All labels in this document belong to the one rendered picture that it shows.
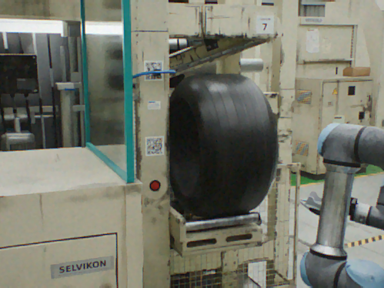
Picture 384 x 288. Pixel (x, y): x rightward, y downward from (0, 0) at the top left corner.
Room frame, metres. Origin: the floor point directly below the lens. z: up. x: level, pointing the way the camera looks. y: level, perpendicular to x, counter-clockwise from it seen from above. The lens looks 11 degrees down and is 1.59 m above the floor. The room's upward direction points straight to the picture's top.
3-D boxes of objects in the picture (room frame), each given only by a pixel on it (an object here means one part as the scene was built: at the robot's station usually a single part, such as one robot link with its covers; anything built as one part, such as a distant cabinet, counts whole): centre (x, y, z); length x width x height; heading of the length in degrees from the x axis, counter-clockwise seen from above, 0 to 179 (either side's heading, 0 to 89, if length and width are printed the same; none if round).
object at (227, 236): (2.08, -0.12, 0.83); 0.36 x 0.09 x 0.06; 111
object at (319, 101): (6.82, -1.82, 0.62); 0.91 x 0.58 x 1.25; 120
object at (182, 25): (2.53, -0.09, 1.71); 0.61 x 0.25 x 0.15; 111
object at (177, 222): (2.14, 0.09, 0.90); 0.40 x 0.03 x 0.10; 21
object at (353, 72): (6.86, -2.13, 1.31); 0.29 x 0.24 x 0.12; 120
